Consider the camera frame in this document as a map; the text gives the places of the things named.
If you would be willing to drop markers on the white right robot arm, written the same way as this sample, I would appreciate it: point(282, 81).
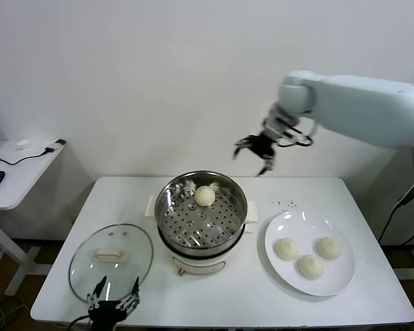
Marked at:
point(359, 107)

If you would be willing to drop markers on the white side desk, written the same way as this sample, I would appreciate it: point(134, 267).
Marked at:
point(20, 181)

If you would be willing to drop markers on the white electric cooker pot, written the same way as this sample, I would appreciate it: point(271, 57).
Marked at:
point(196, 265)

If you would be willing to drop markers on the small white crumpled object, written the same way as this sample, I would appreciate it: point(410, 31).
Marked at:
point(22, 144)

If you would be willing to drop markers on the white steamed baozi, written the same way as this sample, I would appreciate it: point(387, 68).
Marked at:
point(286, 248)
point(310, 267)
point(328, 247)
point(204, 196)

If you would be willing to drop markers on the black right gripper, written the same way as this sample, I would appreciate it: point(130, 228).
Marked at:
point(262, 146)

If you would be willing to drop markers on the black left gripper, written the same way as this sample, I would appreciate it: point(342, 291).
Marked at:
point(105, 312)

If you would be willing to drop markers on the stainless steel steamer basket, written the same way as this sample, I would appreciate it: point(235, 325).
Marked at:
point(200, 227)

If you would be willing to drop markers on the white round plate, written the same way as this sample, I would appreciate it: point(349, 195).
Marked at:
point(331, 279)

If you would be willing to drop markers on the black and silver adapter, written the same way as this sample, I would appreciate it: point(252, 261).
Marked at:
point(57, 144)

